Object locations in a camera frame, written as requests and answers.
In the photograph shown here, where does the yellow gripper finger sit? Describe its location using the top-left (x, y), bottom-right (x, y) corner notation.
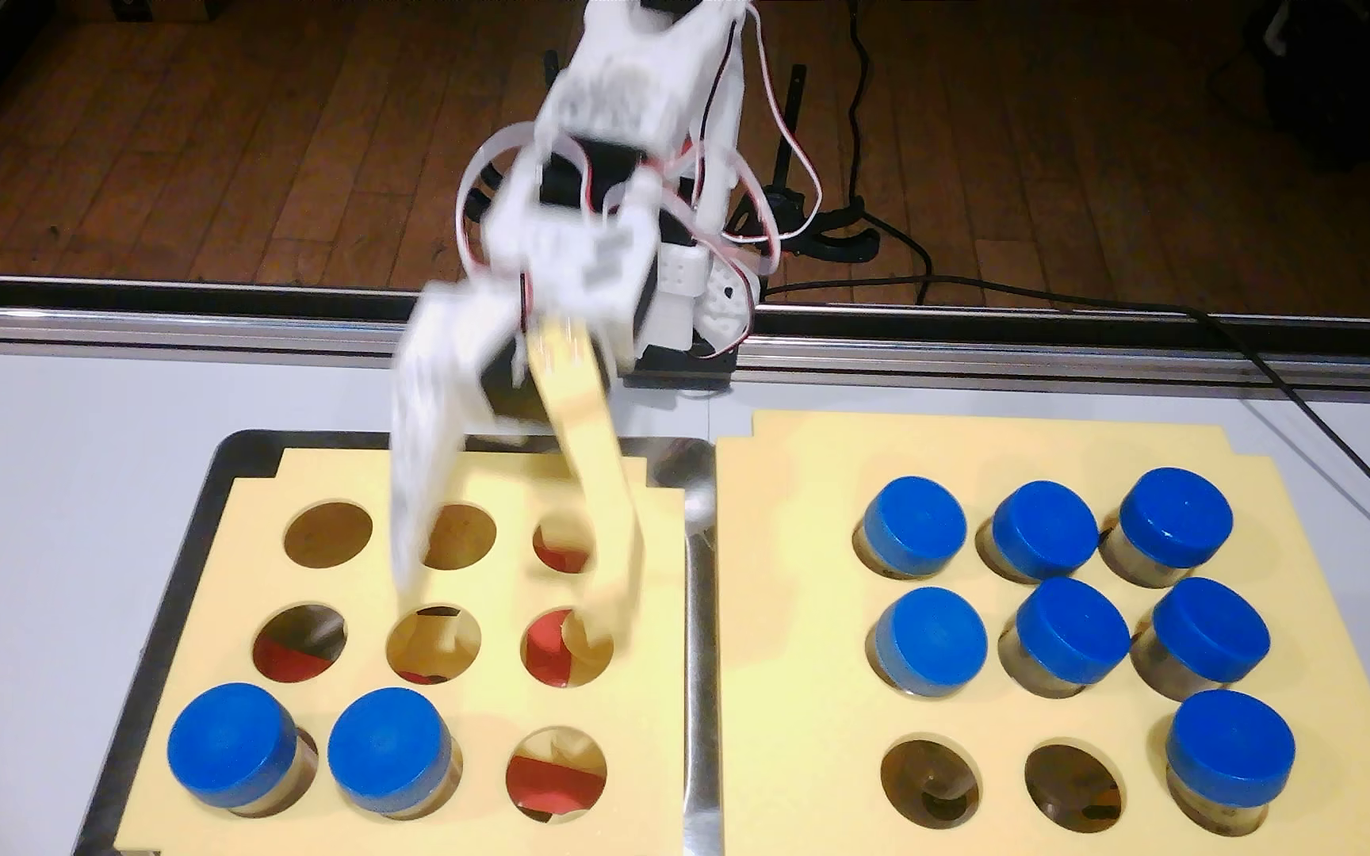
top-left (524, 323), bottom-right (646, 649)

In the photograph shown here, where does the aluminium table edge rail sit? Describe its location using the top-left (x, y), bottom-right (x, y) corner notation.
top-left (0, 271), bottom-right (1370, 399)

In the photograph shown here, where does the black cable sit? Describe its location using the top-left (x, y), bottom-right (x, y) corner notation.
top-left (845, 0), bottom-right (936, 306)
top-left (768, 276), bottom-right (1370, 566)

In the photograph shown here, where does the metal tray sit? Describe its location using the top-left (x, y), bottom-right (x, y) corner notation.
top-left (72, 428), bottom-right (722, 856)

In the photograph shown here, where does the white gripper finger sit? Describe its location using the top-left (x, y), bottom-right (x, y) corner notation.
top-left (385, 279), bottom-right (522, 598)

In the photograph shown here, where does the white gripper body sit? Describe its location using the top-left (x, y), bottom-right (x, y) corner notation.
top-left (478, 190), bottom-right (665, 423)

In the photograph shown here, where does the blue capped test tube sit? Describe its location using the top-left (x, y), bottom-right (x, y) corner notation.
top-left (978, 479), bottom-right (1100, 587)
top-left (1099, 467), bottom-right (1234, 590)
top-left (1164, 690), bottom-right (1298, 837)
top-left (166, 680), bottom-right (320, 817)
top-left (1130, 576), bottom-right (1272, 703)
top-left (327, 685), bottom-right (463, 820)
top-left (999, 578), bottom-right (1132, 701)
top-left (869, 587), bottom-right (989, 701)
top-left (854, 474), bottom-right (970, 582)

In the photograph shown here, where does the black clamp with orange tip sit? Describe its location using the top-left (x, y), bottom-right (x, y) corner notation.
top-left (462, 51), bottom-right (564, 233)

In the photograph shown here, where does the yellow foam rack in tray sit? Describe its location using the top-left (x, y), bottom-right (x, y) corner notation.
top-left (114, 445), bottom-right (689, 856)

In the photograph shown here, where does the large yellow foam rack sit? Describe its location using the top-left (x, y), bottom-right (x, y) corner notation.
top-left (714, 409), bottom-right (1370, 856)

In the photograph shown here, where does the black bulky object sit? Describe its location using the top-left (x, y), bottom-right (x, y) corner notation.
top-left (1244, 0), bottom-right (1370, 174)

